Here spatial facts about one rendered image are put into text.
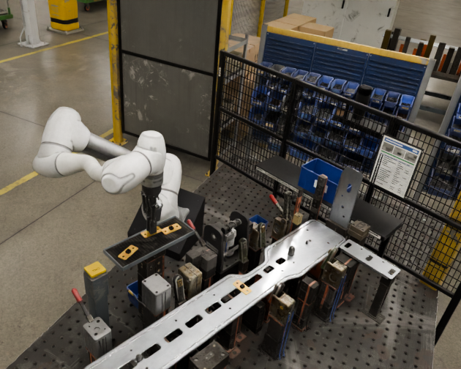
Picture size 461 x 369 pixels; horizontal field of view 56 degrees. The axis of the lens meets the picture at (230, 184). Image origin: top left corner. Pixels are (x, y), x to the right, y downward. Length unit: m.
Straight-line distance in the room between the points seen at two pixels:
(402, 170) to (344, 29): 6.36
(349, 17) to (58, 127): 7.09
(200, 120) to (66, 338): 2.76
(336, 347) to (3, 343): 1.99
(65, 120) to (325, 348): 1.55
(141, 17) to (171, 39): 0.36
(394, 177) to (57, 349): 1.83
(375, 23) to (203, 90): 4.87
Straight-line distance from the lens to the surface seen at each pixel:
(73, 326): 2.19
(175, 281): 1.78
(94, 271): 1.75
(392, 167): 2.45
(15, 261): 3.64
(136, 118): 4.80
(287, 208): 2.20
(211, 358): 1.64
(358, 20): 8.54
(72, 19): 9.44
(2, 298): 3.39
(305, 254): 2.14
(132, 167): 1.48
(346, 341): 2.24
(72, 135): 2.03
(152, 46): 4.41
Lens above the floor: 2.36
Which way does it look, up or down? 32 degrees down
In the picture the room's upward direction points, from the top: 7 degrees clockwise
